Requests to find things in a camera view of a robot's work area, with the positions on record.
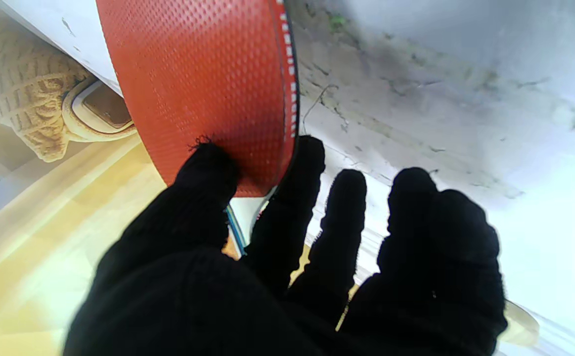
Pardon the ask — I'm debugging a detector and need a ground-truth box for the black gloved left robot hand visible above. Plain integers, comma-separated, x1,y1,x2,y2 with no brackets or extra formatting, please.
62,135,509,356

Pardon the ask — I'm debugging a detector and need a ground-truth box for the red ping pong bat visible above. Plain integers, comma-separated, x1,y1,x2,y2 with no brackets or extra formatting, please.
95,0,300,262

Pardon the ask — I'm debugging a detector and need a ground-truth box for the printed living room backdrop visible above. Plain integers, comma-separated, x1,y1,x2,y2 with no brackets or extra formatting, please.
0,0,169,356

